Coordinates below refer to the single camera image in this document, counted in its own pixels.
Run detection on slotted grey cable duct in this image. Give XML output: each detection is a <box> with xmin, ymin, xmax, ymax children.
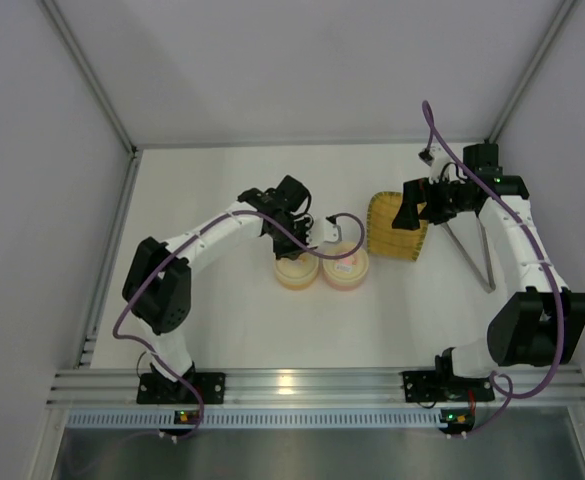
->
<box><xmin>66</xmin><ymin>408</ymin><xmax>449</xmax><ymax>429</ymax></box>

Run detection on cream lid orange knob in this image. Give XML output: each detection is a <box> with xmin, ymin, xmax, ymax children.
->
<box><xmin>274</xmin><ymin>254</ymin><xmax>319</xmax><ymax>277</ymax></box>

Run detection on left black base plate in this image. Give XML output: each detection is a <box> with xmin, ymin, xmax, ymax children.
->
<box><xmin>136</xmin><ymin>372</ymin><xmax>226</xmax><ymax>405</ymax></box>

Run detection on yellow woven tray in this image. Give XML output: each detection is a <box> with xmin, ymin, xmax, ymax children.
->
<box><xmin>366</xmin><ymin>191</ymin><xmax>428</xmax><ymax>262</ymax></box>

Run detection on yellow lunch bowl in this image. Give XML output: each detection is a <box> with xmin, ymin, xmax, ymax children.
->
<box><xmin>275</xmin><ymin>274</ymin><xmax>318</xmax><ymax>290</ymax></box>

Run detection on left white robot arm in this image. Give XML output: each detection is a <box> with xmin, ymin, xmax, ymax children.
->
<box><xmin>122</xmin><ymin>175</ymin><xmax>313</xmax><ymax>403</ymax></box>

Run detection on left aluminium frame post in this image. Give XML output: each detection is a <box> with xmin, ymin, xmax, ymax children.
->
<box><xmin>37</xmin><ymin>0</ymin><xmax>137</xmax><ymax>156</ymax></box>

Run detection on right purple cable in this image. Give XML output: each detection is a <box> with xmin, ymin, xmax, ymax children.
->
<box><xmin>420</xmin><ymin>100</ymin><xmax>569</xmax><ymax>441</ymax></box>

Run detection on metal tongs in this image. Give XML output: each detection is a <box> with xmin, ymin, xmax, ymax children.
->
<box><xmin>441</xmin><ymin>219</ymin><xmax>496</xmax><ymax>293</ymax></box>

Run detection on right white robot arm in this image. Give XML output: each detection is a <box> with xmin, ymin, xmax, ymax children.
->
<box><xmin>392</xmin><ymin>143</ymin><xmax>585</xmax><ymax>399</ymax></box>

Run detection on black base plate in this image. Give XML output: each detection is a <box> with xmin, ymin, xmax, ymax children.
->
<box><xmin>401</xmin><ymin>370</ymin><xmax>495</xmax><ymax>404</ymax></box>
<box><xmin>136</xmin><ymin>372</ymin><xmax>226</xmax><ymax>405</ymax></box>

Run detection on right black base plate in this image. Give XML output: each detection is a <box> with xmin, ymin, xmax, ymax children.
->
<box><xmin>401</xmin><ymin>370</ymin><xmax>495</xmax><ymax>404</ymax></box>

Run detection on aluminium frame post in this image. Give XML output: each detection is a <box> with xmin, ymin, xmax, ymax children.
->
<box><xmin>37</xmin><ymin>0</ymin><xmax>137</xmax><ymax>156</ymax></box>
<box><xmin>484</xmin><ymin>0</ymin><xmax>581</xmax><ymax>143</ymax></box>

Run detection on cream lid pink knob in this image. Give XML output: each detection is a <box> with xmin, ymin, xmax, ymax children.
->
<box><xmin>322</xmin><ymin>247</ymin><xmax>369</xmax><ymax>278</ymax></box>

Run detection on right aluminium frame post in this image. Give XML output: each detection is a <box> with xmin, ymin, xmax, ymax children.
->
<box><xmin>484</xmin><ymin>0</ymin><xmax>581</xmax><ymax>143</ymax></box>

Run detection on aluminium mounting rail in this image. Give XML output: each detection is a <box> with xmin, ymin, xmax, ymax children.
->
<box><xmin>46</xmin><ymin>365</ymin><xmax>585</xmax><ymax>407</ymax></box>

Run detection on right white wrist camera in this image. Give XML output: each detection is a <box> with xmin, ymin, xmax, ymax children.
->
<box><xmin>418</xmin><ymin>148</ymin><xmax>454</xmax><ymax>183</ymax></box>

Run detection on pink lunch bowl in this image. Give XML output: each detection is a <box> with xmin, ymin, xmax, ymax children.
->
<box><xmin>323</xmin><ymin>272</ymin><xmax>366</xmax><ymax>291</ymax></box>

